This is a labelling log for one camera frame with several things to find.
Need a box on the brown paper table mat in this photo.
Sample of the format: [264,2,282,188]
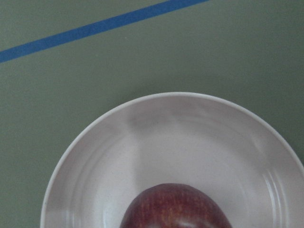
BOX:
[0,0,304,228]

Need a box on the pink plate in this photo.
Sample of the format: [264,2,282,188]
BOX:
[40,92,304,228]

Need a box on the red apple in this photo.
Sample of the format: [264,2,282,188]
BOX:
[120,183,231,228]

